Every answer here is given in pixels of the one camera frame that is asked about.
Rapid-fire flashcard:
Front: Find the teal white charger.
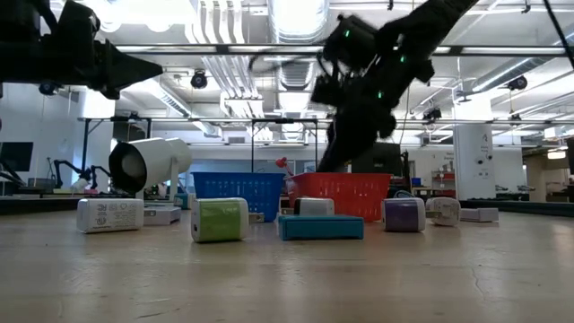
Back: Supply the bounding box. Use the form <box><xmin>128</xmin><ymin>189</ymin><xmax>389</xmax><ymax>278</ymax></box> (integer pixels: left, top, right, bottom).
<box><xmin>173</xmin><ymin>192</ymin><xmax>195</xmax><ymax>211</ymax></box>

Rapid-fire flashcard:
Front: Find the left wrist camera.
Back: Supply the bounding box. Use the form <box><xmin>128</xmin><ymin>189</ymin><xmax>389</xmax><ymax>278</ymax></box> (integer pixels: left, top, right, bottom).
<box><xmin>65</xmin><ymin>0</ymin><xmax>101</xmax><ymax>44</ymax></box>

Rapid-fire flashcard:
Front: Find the blue plastic basket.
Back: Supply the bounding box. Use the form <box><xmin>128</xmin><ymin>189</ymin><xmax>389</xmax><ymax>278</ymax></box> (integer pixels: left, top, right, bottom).
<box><xmin>191</xmin><ymin>171</ymin><xmax>287</xmax><ymax>223</ymax></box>

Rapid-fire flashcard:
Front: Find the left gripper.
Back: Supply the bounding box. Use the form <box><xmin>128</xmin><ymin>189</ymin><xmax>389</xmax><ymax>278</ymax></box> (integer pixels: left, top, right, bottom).
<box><xmin>38</xmin><ymin>22</ymin><xmax>164</xmax><ymax>100</ymax></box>

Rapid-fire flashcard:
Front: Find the large black background monitor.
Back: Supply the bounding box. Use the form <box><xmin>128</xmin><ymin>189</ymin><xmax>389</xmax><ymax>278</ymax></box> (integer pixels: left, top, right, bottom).
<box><xmin>351</xmin><ymin>142</ymin><xmax>404</xmax><ymax>176</ymax></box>

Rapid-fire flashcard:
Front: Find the white cylindrical spot lamp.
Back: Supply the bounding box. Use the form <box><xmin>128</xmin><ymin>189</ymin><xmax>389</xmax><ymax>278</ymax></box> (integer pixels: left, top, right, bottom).
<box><xmin>108</xmin><ymin>136</ymin><xmax>194</xmax><ymax>203</ymax></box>

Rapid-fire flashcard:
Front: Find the background black frame table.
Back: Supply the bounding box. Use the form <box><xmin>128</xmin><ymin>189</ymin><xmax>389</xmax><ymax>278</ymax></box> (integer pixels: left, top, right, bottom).
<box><xmin>80</xmin><ymin>117</ymin><xmax>320</xmax><ymax>174</ymax></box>

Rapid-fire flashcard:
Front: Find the silver ceiling duct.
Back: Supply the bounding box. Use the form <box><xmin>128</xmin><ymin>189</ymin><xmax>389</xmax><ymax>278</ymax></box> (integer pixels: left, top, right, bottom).
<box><xmin>267</xmin><ymin>0</ymin><xmax>332</xmax><ymax>144</ymax></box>

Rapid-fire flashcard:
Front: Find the white round plug adapter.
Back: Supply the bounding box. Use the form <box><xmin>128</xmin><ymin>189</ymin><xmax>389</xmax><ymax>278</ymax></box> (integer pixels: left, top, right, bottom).
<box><xmin>423</xmin><ymin>196</ymin><xmax>462</xmax><ymax>227</ymax></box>

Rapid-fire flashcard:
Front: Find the teal flat box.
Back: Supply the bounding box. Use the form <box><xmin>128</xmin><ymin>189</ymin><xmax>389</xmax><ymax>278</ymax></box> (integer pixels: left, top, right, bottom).
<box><xmin>277</xmin><ymin>214</ymin><xmax>365</xmax><ymax>242</ymax></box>

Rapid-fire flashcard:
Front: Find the red plastic basket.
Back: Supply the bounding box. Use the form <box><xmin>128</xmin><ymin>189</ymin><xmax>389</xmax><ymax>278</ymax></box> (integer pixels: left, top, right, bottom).
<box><xmin>286</xmin><ymin>172</ymin><xmax>393</xmax><ymax>223</ymax></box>

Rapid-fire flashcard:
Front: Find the purple white charger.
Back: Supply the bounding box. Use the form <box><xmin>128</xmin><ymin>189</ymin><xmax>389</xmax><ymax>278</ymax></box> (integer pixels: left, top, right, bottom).
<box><xmin>381</xmin><ymin>196</ymin><xmax>427</xmax><ymax>233</ymax></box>

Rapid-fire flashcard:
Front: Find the white device with screen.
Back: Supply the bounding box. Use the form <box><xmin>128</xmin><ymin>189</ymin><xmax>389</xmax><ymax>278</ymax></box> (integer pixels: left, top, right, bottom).
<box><xmin>459</xmin><ymin>206</ymin><xmax>500</xmax><ymax>223</ymax></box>

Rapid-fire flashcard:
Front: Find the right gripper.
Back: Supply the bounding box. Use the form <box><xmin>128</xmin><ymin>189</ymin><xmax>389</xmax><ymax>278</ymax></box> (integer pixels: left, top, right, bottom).
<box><xmin>316</xmin><ymin>92</ymin><xmax>399</xmax><ymax>174</ymax></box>

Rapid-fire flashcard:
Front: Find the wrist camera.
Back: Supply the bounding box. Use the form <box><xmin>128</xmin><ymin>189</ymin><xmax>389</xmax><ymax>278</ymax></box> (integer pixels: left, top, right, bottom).
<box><xmin>310</xmin><ymin>73</ymin><xmax>345</xmax><ymax>109</ymax></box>
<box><xmin>65</xmin><ymin>0</ymin><xmax>101</xmax><ymax>44</ymax></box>

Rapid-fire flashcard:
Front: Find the white cube charger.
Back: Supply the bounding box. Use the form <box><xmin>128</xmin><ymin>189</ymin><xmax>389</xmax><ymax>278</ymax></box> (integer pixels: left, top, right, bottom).
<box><xmin>76</xmin><ymin>197</ymin><xmax>145</xmax><ymax>234</ymax></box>

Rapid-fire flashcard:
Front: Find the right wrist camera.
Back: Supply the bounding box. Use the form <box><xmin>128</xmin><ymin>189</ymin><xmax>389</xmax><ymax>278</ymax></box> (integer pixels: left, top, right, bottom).
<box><xmin>310</xmin><ymin>73</ymin><xmax>345</xmax><ymax>109</ymax></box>

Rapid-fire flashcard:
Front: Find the white grey plug adapter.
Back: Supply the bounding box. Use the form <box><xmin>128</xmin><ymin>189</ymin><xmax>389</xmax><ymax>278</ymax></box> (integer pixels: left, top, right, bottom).
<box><xmin>280</xmin><ymin>196</ymin><xmax>335</xmax><ymax>217</ymax></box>

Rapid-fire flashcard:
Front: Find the white power adapter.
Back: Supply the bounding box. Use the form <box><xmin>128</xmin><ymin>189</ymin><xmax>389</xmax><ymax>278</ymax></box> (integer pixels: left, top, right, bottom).
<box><xmin>143</xmin><ymin>205</ymin><xmax>183</xmax><ymax>227</ymax></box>

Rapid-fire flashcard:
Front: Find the white round pillar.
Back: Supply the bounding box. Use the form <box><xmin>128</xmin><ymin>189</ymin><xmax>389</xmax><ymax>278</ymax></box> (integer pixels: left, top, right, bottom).
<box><xmin>452</xmin><ymin>123</ymin><xmax>496</xmax><ymax>201</ymax></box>

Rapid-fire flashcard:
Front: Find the green white charger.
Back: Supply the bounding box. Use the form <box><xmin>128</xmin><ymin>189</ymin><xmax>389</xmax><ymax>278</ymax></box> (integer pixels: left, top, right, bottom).
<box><xmin>190</xmin><ymin>196</ymin><xmax>265</xmax><ymax>244</ymax></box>

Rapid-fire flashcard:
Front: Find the black overhead frame bar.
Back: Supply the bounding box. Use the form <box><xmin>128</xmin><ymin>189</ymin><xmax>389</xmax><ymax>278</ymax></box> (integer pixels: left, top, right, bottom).
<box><xmin>114</xmin><ymin>43</ymin><xmax>574</xmax><ymax>58</ymax></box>

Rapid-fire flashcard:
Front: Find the small red object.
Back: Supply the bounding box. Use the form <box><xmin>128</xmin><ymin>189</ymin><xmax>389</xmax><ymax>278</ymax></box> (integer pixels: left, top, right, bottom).
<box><xmin>274</xmin><ymin>156</ymin><xmax>296</xmax><ymax>178</ymax></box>

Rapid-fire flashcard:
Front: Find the background storage shelf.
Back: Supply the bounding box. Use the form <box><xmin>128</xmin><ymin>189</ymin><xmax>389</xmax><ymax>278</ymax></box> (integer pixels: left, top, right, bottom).
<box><xmin>430</xmin><ymin>169</ymin><xmax>457</xmax><ymax>198</ymax></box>

